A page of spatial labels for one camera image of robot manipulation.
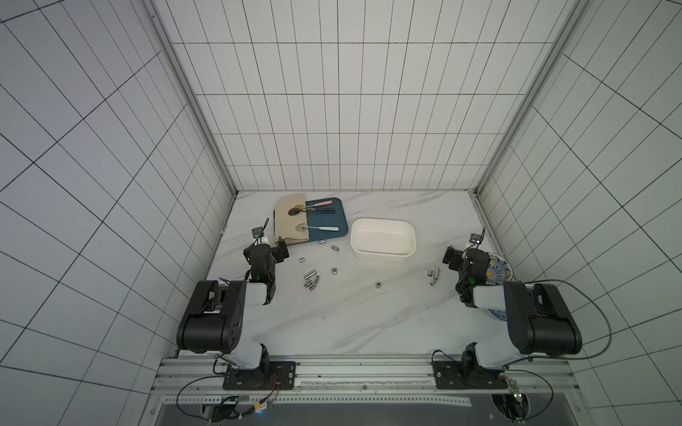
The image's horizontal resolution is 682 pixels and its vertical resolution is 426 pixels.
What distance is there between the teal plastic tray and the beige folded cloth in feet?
0.08

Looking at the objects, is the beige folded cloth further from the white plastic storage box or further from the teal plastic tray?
the white plastic storage box

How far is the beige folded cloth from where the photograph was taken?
1042 millimetres

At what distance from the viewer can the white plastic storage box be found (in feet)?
3.17

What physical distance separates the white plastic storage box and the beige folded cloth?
0.68 ft

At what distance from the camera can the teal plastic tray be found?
1065 mm

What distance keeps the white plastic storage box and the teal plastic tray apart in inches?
2.7
